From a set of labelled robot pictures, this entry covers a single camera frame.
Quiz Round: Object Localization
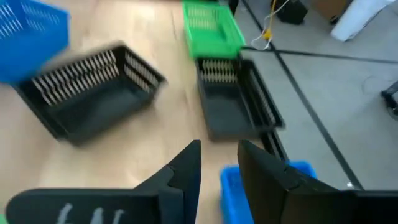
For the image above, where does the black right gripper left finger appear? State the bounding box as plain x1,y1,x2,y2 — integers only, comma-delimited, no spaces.
5,139,202,224

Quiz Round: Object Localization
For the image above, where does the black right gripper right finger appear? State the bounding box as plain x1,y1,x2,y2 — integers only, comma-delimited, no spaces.
238,139,398,224

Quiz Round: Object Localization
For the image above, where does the blue plastic basket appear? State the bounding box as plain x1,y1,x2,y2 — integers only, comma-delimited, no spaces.
0,0,70,84
220,159,318,224
221,164,254,224

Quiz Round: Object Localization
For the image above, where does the black plastic basket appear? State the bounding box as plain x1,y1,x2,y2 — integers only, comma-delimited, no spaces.
195,57,285,142
14,43,167,147

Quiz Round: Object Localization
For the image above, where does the green plastic basket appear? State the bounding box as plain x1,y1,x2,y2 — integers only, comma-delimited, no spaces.
182,0,247,60
182,0,246,58

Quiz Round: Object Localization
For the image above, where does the black wheeled base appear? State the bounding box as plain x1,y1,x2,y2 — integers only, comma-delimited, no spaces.
381,80,398,121

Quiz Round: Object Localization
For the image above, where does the black floor box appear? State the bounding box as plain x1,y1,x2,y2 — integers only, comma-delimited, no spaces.
272,0,309,26

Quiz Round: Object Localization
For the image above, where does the white plastic cover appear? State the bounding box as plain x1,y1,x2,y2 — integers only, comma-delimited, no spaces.
330,0,396,42

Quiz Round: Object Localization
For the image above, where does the cardboard box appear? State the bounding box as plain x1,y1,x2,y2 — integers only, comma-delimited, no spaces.
312,0,348,23

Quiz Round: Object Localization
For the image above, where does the white floor cable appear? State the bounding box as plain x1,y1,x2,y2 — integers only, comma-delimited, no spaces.
251,14,273,51

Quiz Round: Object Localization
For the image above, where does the yellow floor cable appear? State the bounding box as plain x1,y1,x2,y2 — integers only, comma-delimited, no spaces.
262,0,292,40

